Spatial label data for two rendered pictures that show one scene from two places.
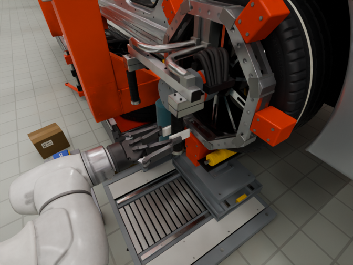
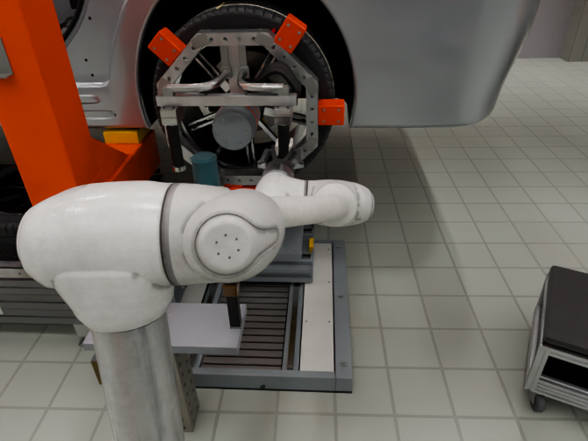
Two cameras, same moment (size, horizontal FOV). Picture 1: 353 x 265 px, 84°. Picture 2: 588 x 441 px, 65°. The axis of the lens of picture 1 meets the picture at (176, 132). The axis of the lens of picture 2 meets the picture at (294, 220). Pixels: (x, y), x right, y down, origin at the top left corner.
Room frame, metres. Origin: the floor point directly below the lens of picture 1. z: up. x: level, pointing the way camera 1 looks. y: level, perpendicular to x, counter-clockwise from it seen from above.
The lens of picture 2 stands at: (-0.36, 1.04, 1.40)
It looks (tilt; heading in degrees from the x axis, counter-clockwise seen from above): 33 degrees down; 306
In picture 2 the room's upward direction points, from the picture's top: 2 degrees counter-clockwise
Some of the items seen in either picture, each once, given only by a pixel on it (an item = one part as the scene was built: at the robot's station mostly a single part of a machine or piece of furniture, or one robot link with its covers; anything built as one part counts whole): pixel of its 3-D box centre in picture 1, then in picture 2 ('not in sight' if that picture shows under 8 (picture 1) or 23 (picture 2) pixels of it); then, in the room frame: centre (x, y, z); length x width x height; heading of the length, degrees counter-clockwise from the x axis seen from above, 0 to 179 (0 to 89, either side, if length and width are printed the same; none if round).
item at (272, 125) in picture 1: (271, 125); (331, 112); (0.45, -0.28, 0.85); 0.09 x 0.08 x 0.07; 32
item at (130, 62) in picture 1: (136, 60); (172, 112); (0.74, 0.15, 0.93); 0.09 x 0.05 x 0.05; 122
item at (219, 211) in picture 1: (214, 173); (259, 249); (0.80, -0.25, 0.13); 0.50 x 0.36 x 0.10; 32
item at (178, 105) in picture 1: (186, 101); (283, 111); (0.46, -0.03, 0.93); 0.09 x 0.05 x 0.05; 122
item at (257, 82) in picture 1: (204, 83); (240, 113); (0.71, -0.11, 0.85); 0.54 x 0.07 x 0.54; 32
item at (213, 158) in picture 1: (228, 150); not in sight; (0.66, -0.26, 0.51); 0.29 x 0.06 x 0.06; 122
